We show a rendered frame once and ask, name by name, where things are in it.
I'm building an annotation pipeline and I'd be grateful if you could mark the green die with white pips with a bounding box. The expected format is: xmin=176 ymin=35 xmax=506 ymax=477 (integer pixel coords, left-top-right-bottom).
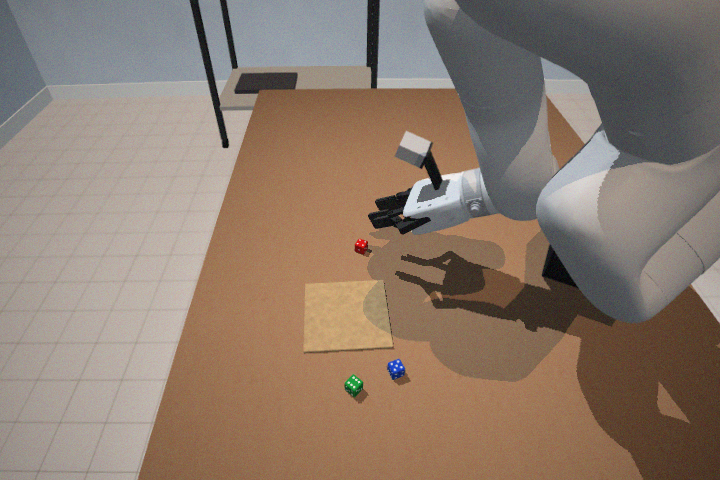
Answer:
xmin=345 ymin=375 xmax=363 ymax=397

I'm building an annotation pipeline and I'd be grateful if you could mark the blue die with white pips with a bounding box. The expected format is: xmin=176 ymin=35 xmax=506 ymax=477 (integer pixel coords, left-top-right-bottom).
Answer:
xmin=387 ymin=359 xmax=405 ymax=380

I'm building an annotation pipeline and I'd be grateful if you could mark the red die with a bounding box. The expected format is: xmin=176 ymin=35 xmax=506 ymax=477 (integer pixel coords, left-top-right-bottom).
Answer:
xmin=355 ymin=239 xmax=368 ymax=254

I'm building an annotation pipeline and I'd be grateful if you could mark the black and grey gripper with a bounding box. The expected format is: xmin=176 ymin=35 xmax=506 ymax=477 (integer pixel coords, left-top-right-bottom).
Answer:
xmin=368 ymin=171 xmax=474 ymax=235

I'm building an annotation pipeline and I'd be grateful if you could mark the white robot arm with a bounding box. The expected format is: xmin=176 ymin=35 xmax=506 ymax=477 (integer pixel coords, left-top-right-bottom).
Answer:
xmin=424 ymin=0 xmax=720 ymax=323

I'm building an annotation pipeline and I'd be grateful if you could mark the beige flat mat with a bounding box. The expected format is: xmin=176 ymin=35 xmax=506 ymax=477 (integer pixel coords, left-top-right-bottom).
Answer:
xmin=304 ymin=280 xmax=393 ymax=353

